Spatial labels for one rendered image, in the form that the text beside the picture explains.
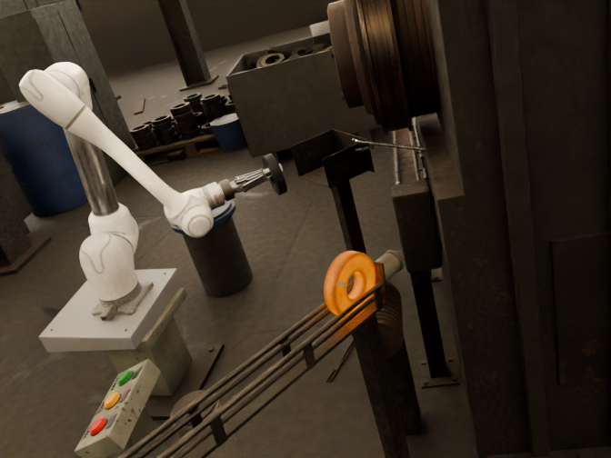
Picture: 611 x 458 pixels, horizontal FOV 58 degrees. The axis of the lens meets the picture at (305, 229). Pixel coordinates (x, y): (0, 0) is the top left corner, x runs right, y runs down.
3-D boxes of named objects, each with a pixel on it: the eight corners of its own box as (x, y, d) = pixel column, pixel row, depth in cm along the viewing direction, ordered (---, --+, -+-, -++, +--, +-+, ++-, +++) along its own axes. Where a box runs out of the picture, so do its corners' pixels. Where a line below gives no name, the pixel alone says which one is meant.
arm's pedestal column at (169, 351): (97, 419, 217) (62, 360, 203) (145, 350, 250) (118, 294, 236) (185, 420, 204) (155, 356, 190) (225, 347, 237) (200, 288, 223)
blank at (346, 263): (368, 320, 131) (357, 316, 134) (382, 256, 132) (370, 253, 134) (327, 317, 120) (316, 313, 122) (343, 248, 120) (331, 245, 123)
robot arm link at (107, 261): (92, 306, 198) (65, 257, 187) (101, 277, 214) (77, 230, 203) (135, 294, 198) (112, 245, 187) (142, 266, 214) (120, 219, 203)
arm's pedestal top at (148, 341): (77, 352, 205) (73, 343, 203) (122, 300, 232) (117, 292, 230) (150, 349, 194) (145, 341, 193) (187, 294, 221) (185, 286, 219)
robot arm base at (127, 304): (85, 323, 200) (78, 312, 197) (115, 284, 218) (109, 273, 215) (128, 323, 195) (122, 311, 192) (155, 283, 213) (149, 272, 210)
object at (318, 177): (366, 272, 260) (332, 128, 228) (400, 293, 238) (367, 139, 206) (331, 291, 254) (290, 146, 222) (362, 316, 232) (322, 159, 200)
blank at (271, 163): (266, 150, 207) (258, 154, 206) (275, 155, 193) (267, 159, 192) (281, 188, 212) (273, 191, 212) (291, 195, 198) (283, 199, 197)
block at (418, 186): (443, 253, 155) (430, 176, 144) (446, 269, 148) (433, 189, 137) (405, 259, 157) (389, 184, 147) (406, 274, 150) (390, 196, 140)
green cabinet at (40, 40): (65, 199, 484) (-22, 24, 417) (100, 168, 545) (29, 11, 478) (115, 189, 473) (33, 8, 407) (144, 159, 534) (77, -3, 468)
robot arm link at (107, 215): (97, 273, 213) (107, 243, 232) (139, 265, 214) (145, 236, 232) (23, 74, 173) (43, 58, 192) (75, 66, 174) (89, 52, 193)
